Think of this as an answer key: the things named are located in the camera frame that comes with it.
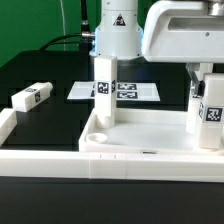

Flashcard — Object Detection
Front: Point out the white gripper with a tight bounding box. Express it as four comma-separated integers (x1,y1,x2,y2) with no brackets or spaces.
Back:
142,0,224,97

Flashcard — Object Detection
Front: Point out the white desk top tray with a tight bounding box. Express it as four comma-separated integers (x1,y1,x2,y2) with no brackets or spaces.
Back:
79,108,224,156

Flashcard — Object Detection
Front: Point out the white marker base sheet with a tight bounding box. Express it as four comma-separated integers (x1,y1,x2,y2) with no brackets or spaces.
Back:
68,81,160,102

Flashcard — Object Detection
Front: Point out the black upright connector cable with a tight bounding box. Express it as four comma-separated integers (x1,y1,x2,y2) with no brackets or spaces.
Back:
80,0,91,34

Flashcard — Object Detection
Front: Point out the white thin cable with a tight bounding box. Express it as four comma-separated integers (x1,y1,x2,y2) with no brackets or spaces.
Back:
59,0,67,52

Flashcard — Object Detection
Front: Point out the white U-shaped obstacle frame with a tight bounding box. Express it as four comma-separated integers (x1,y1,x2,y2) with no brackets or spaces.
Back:
0,108,224,184

